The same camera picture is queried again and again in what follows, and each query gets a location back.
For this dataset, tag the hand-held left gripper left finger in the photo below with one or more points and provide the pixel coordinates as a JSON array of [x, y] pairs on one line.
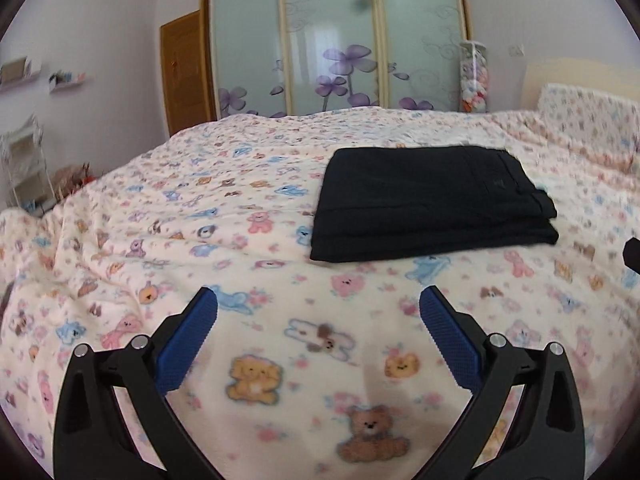
[[187, 345]]

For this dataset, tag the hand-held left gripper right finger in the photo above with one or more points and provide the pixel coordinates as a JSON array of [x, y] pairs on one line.
[[450, 340]]

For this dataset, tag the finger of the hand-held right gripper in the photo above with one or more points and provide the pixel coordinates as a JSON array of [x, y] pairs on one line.
[[632, 255]]

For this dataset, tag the black pants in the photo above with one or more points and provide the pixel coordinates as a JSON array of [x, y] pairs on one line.
[[425, 200]]

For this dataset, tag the bear print fleece blanket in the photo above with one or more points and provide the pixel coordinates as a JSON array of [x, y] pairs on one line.
[[200, 210]]

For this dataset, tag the bear print pillow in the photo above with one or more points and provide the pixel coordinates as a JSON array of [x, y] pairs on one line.
[[585, 110]]

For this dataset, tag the cream headboard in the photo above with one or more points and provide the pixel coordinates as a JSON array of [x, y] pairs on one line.
[[575, 72]]

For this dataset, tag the dried flower bunch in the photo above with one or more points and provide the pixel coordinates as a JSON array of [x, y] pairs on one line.
[[75, 177]]

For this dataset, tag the white metal rack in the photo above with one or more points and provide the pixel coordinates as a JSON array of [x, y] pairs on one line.
[[27, 170]]

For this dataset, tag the clear tube of plush toys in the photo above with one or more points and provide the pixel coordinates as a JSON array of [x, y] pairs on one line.
[[475, 77]]

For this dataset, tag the brown wooden door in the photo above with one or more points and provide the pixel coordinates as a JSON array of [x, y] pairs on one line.
[[185, 75]]

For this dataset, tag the wardrobe with flowered glass doors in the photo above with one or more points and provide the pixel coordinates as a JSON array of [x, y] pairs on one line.
[[330, 20]]

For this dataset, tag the white wall socket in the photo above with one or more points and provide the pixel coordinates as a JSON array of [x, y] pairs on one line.
[[516, 50]]

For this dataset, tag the small white wall shelf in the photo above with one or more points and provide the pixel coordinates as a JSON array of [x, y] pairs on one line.
[[67, 80]]

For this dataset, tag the white wall shelf with frame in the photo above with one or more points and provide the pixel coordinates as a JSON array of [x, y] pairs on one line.
[[17, 75]]

